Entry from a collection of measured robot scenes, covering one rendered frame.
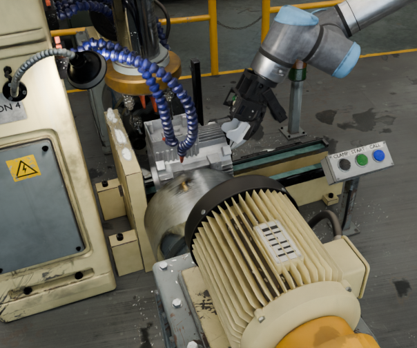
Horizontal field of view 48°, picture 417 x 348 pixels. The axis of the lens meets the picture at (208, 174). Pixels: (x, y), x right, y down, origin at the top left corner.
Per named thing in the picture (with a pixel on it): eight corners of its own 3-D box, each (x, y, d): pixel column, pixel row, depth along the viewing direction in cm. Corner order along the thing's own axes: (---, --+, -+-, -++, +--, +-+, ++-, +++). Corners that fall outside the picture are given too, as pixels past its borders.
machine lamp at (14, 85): (7, 134, 75) (-21, 63, 67) (6, 102, 83) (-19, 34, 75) (117, 111, 79) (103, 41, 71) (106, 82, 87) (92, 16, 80)
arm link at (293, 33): (327, 23, 103) (288, 3, 100) (298, 74, 108) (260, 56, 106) (316, 15, 111) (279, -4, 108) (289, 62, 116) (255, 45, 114)
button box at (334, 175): (328, 186, 121) (337, 181, 115) (319, 160, 122) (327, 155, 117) (384, 170, 124) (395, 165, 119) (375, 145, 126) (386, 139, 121)
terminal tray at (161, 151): (155, 166, 119) (152, 143, 115) (146, 143, 127) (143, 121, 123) (200, 155, 122) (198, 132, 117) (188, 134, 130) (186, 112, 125)
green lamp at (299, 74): (293, 82, 159) (294, 70, 156) (285, 74, 163) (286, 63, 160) (308, 79, 160) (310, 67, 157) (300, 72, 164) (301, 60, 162)
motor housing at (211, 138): (166, 219, 126) (157, 163, 114) (150, 177, 140) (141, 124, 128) (235, 201, 130) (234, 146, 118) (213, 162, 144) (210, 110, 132)
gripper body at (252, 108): (220, 105, 118) (242, 63, 113) (247, 114, 123) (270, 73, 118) (232, 120, 113) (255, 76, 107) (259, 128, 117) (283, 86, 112)
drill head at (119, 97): (123, 179, 141) (108, 108, 125) (101, 113, 171) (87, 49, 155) (201, 159, 146) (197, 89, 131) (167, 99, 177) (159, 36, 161)
